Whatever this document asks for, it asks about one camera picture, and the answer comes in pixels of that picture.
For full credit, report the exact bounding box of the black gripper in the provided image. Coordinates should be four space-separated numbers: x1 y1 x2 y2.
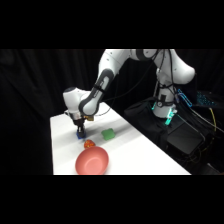
73 116 87 134

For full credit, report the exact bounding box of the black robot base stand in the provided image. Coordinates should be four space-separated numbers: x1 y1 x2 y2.
124 96 209 165

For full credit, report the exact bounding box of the pink bowl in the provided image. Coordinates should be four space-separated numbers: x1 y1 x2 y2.
74 146 110 176

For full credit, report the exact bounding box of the orange patterned toy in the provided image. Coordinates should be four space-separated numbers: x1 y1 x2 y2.
83 139 97 150

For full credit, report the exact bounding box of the green block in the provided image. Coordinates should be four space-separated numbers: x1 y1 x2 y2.
101 128 116 141

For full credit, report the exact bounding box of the black curtain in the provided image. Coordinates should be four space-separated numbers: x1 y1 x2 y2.
0 49 224 176

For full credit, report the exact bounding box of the green base light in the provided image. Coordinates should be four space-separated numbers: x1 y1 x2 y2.
151 101 178 127

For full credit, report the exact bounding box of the black box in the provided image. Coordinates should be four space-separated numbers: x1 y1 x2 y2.
166 123 206 156

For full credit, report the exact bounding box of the blue clamp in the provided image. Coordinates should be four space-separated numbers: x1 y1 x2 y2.
176 87 194 108

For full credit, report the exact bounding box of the device with cyan lights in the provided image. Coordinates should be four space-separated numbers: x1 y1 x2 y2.
196 91 215 108

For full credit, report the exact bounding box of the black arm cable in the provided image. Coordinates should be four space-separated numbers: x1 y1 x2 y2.
105 49 168 103

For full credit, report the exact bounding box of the yellow cable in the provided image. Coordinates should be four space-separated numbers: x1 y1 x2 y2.
207 107 218 133

